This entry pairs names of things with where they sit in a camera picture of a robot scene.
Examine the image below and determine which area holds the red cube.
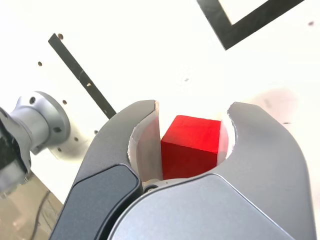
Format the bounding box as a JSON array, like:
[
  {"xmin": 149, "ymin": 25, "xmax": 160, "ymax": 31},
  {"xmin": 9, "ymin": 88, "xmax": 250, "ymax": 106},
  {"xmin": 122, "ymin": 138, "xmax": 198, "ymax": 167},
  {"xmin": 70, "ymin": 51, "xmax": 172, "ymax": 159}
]
[{"xmin": 160, "ymin": 114, "xmax": 223, "ymax": 181}]

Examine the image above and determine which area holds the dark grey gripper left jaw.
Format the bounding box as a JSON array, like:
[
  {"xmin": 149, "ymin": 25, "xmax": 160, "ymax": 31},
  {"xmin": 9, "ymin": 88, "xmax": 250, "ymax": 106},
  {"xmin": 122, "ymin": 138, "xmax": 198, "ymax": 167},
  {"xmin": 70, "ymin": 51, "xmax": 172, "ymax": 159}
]
[{"xmin": 48, "ymin": 99, "xmax": 166, "ymax": 240}]

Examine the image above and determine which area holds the black tape square outline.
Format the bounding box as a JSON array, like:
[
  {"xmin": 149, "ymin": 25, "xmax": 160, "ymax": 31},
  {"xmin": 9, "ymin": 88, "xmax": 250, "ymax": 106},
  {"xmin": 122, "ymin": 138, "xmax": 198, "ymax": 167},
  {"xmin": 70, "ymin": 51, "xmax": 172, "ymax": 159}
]
[{"xmin": 196, "ymin": 0, "xmax": 307, "ymax": 51}]

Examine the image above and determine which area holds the black tape strip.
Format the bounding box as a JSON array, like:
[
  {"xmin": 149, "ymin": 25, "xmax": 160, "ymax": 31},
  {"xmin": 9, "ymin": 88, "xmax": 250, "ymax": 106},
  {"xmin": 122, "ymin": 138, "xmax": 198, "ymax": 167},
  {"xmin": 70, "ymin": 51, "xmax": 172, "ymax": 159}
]
[{"xmin": 47, "ymin": 33, "xmax": 118, "ymax": 120}]

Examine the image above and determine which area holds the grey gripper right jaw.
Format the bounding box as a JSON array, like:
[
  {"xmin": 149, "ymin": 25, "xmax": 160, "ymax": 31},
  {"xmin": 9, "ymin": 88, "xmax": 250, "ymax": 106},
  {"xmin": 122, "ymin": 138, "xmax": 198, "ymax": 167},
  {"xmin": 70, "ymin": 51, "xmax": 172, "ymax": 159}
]
[{"xmin": 107, "ymin": 101, "xmax": 315, "ymax": 240}]

